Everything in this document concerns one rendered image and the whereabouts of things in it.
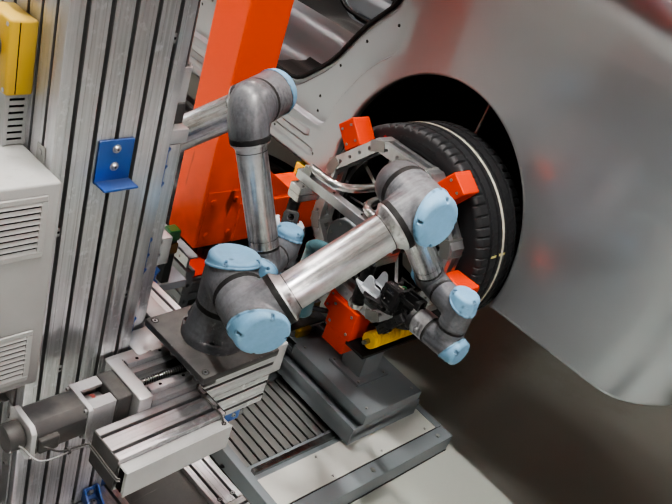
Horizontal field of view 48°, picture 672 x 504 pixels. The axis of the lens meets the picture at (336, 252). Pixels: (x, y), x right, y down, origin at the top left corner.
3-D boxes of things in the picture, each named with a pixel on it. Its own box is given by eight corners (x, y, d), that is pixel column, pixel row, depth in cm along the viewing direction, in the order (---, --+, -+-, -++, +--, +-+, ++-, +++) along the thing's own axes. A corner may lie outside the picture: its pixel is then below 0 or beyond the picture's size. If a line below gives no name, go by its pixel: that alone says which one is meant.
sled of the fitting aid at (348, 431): (412, 415, 284) (421, 396, 279) (346, 447, 259) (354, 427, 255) (328, 335, 311) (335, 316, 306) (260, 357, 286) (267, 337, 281)
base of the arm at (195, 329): (207, 363, 163) (216, 328, 158) (167, 323, 171) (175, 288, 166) (258, 344, 174) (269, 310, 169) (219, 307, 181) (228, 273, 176)
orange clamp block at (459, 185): (457, 205, 216) (480, 192, 210) (440, 208, 211) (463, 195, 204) (447, 183, 217) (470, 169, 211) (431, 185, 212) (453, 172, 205)
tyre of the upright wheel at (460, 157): (451, 354, 258) (565, 215, 219) (407, 373, 241) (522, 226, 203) (341, 222, 286) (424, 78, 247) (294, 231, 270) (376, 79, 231)
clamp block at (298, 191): (319, 200, 227) (324, 184, 224) (296, 203, 221) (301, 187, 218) (308, 191, 230) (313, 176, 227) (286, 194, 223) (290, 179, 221)
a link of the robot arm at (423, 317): (433, 336, 199) (413, 344, 193) (420, 326, 202) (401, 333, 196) (443, 314, 196) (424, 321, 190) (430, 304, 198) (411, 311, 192)
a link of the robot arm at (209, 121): (93, 147, 195) (265, 69, 171) (126, 132, 208) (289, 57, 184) (116, 188, 198) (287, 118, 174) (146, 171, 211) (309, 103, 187)
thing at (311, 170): (386, 195, 225) (398, 164, 220) (341, 202, 212) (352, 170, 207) (348, 166, 235) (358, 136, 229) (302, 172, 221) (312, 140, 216)
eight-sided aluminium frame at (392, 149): (419, 349, 234) (487, 200, 207) (405, 355, 229) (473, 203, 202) (310, 253, 263) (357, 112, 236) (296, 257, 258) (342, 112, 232)
